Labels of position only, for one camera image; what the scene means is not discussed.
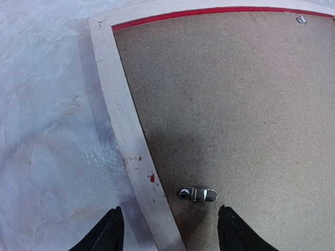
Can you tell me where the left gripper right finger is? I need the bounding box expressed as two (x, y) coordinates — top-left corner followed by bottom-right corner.
(218, 205), (278, 251)

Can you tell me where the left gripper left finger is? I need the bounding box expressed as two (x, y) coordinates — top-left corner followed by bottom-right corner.
(69, 207), (125, 251)

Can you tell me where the red wooden picture frame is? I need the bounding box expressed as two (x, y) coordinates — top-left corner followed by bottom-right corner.
(88, 1), (334, 250)

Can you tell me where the brown backing board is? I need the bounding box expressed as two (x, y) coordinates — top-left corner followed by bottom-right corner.
(115, 12), (334, 250)

